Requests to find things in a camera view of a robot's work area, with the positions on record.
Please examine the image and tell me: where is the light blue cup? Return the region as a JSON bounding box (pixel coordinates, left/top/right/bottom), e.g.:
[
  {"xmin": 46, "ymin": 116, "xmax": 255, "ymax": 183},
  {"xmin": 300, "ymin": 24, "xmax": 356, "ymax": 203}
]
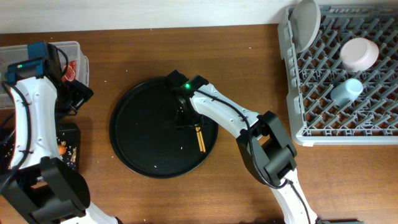
[{"xmin": 330, "ymin": 78, "xmax": 363, "ymax": 106}]

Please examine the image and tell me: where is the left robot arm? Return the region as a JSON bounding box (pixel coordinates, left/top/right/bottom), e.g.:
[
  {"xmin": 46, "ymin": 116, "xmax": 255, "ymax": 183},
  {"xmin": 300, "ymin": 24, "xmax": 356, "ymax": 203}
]
[{"xmin": 1, "ymin": 58, "xmax": 120, "ymax": 223}]

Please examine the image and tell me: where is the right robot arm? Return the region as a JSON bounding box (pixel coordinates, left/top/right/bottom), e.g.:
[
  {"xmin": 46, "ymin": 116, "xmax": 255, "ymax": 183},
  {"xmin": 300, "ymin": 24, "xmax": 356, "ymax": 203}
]
[{"xmin": 165, "ymin": 71, "xmax": 318, "ymax": 223}]

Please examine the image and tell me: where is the black waste bin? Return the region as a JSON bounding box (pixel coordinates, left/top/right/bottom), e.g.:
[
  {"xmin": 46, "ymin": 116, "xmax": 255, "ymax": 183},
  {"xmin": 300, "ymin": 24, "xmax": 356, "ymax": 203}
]
[{"xmin": 1, "ymin": 123, "xmax": 81, "ymax": 185}]

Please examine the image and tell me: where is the round black tray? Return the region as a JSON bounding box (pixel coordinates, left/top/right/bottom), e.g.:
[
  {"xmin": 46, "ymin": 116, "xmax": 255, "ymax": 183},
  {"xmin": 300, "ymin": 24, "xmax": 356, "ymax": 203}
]
[{"xmin": 109, "ymin": 77, "xmax": 218, "ymax": 179}]

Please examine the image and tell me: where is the red snack wrapper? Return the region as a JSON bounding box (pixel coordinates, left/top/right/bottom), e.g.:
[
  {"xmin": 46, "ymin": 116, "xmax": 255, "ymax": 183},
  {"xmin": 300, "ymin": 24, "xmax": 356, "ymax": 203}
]
[{"xmin": 62, "ymin": 61, "xmax": 76, "ymax": 82}]

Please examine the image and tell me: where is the orange carrot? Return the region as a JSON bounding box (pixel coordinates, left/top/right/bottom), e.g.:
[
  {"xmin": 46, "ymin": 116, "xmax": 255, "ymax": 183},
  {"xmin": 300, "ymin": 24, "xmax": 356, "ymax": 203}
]
[{"xmin": 58, "ymin": 145, "xmax": 67, "ymax": 156}]

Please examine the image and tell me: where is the wooden chopstick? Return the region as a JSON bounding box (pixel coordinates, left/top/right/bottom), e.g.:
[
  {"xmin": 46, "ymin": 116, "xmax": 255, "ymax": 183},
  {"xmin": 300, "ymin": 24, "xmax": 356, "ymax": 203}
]
[
  {"xmin": 195, "ymin": 126, "xmax": 205, "ymax": 153},
  {"xmin": 197, "ymin": 128, "xmax": 206, "ymax": 153}
]

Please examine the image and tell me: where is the white plate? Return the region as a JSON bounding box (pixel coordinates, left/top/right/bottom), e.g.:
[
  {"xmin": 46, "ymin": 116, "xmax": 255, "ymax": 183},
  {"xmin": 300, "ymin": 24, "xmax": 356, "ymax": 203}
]
[{"xmin": 289, "ymin": 0, "xmax": 321, "ymax": 53}]

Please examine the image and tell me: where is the rice pile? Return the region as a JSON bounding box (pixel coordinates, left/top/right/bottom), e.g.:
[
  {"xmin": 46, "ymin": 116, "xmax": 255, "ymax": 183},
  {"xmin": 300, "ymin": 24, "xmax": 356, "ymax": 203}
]
[{"xmin": 57, "ymin": 131, "xmax": 78, "ymax": 167}]

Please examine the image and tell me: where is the grey dishwasher rack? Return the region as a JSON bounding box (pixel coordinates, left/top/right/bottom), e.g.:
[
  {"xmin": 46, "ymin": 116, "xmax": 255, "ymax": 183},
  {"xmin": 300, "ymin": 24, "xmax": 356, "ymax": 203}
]
[{"xmin": 277, "ymin": 3, "xmax": 397, "ymax": 146}]

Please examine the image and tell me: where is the white bowl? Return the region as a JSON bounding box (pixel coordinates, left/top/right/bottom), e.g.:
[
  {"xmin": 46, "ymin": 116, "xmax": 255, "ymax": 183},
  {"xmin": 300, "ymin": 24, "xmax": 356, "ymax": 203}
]
[{"xmin": 340, "ymin": 37, "xmax": 379, "ymax": 72}]

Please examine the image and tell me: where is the clear plastic bin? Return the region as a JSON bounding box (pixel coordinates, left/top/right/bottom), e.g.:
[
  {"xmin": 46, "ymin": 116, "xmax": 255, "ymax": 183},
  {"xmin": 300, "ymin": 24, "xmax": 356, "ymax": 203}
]
[{"xmin": 0, "ymin": 40, "xmax": 90, "ymax": 110}]

